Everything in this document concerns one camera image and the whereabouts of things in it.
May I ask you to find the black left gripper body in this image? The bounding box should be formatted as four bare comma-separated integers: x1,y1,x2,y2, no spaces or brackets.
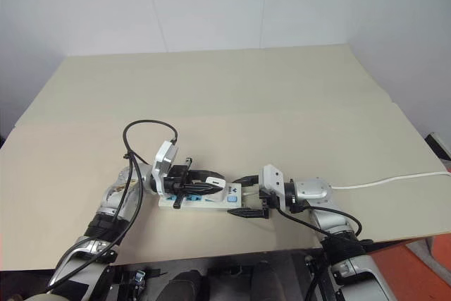
163,156,194,210

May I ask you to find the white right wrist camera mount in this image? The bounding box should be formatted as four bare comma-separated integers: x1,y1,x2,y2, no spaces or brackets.
259,164,289,212

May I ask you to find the dark rounded shape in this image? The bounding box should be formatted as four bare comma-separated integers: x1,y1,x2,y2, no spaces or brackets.
164,269,202,301

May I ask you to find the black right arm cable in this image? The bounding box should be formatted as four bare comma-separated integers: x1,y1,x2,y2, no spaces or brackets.
276,202,364,301

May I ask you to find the white power strip cable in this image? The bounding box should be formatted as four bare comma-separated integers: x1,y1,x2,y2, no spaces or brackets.
241,171,451,198

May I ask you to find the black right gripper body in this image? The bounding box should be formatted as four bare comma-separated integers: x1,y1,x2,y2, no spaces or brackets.
258,189,279,219

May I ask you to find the white charger plug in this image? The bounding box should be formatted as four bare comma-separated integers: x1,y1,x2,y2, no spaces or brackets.
205,176,227,197

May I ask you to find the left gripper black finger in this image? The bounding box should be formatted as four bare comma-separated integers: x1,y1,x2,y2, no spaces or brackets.
186,170,227,184
183,184,222,196

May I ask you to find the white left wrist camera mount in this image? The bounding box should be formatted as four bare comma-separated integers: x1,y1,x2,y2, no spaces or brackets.
151,141,179,197

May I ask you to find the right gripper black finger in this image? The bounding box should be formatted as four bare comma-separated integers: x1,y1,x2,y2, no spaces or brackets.
227,208,271,219
234,173,261,189

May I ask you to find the white power strip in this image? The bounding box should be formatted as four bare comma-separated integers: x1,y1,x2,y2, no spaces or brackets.
158,183,245,212

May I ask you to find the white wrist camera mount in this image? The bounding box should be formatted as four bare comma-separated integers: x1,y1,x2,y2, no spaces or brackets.
151,141,179,197
259,164,289,212

